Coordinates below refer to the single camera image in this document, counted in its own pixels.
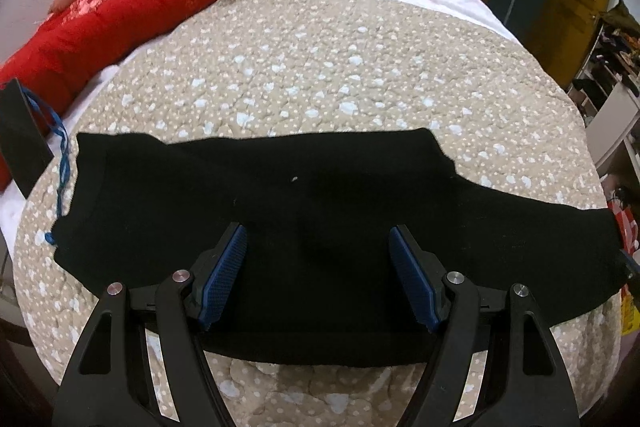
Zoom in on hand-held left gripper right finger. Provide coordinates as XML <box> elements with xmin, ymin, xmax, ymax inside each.
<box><xmin>388</xmin><ymin>224</ymin><xmax>584</xmax><ymax>427</ymax></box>

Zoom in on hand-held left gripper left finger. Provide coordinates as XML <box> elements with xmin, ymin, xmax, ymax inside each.
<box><xmin>51</xmin><ymin>222</ymin><xmax>249</xmax><ymax>427</ymax></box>

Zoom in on black pants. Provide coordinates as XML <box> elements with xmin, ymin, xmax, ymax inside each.
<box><xmin>51</xmin><ymin>127</ymin><xmax>632</xmax><ymax>367</ymax></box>

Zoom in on beige spotted quilt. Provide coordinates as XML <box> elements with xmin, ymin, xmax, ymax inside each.
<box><xmin>10</xmin><ymin>0</ymin><xmax>623</xmax><ymax>427</ymax></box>

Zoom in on red floral comforter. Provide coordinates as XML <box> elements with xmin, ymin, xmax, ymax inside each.
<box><xmin>0</xmin><ymin>0</ymin><xmax>351</xmax><ymax>188</ymax></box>

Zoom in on cluttered white shelf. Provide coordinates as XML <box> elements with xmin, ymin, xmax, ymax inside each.
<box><xmin>570</xmin><ymin>0</ymin><xmax>640</xmax><ymax>178</ymax></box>

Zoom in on yellow wooden door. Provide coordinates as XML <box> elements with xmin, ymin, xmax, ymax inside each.
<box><xmin>520</xmin><ymin>0</ymin><xmax>621</xmax><ymax>82</ymax></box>

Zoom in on blue tag string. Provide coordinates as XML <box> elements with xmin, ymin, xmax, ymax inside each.
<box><xmin>22</xmin><ymin>88</ymin><xmax>71</xmax><ymax>248</ymax></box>

